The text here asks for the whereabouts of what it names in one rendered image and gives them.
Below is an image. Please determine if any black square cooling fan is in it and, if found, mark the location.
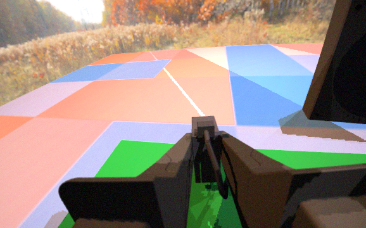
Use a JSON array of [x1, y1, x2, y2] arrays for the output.
[[302, 0, 366, 124]]

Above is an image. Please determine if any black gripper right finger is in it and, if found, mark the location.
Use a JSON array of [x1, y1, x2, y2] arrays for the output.
[[220, 130, 366, 228]]

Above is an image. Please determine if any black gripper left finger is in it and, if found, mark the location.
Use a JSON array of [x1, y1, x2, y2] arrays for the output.
[[58, 132, 194, 228]]

